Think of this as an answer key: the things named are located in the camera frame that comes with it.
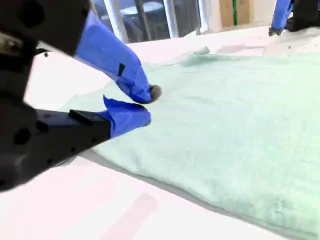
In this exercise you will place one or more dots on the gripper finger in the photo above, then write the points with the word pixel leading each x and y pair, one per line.
pixel 306 13
pixel 281 15
pixel 82 132
pixel 107 50

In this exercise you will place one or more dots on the pale green T-shirt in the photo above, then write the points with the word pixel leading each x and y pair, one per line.
pixel 225 120

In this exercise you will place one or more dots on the light wooden board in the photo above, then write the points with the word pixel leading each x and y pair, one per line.
pixel 243 12

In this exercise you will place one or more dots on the thin green strip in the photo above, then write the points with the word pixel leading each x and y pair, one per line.
pixel 235 12

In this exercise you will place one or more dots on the white window frame post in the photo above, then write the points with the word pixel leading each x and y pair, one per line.
pixel 203 15
pixel 116 17
pixel 172 17

